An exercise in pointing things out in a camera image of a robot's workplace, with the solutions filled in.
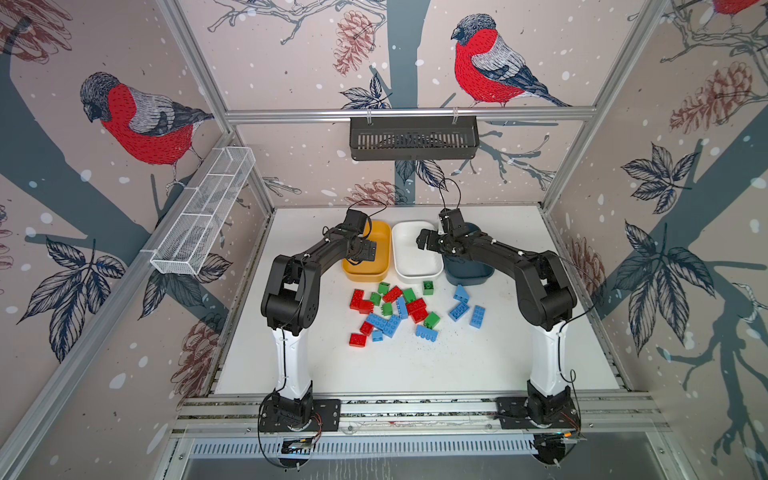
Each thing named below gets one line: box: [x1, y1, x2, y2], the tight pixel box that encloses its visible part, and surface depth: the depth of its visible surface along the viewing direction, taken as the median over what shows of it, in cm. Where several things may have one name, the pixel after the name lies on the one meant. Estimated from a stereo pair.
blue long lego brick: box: [469, 304, 486, 329], surface depth 92 cm
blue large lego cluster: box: [366, 313, 401, 338], surface depth 90 cm
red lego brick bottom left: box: [349, 333, 367, 348], surface depth 87 cm
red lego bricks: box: [406, 298, 429, 324], surface depth 92 cm
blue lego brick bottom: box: [415, 325, 438, 342], surface depth 88 cm
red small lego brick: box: [359, 321, 374, 336], surface depth 90 cm
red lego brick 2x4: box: [382, 285, 403, 303], surface depth 97 cm
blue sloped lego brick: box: [453, 284, 470, 303], surface depth 96 cm
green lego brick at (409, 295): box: [404, 288, 417, 304], surface depth 95 cm
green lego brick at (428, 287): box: [423, 280, 434, 295], surface depth 97 cm
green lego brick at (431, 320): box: [424, 311, 441, 329], surface depth 90 cm
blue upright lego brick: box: [396, 296, 408, 319], surface depth 92 cm
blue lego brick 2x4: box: [448, 302, 470, 322], surface depth 94 cm
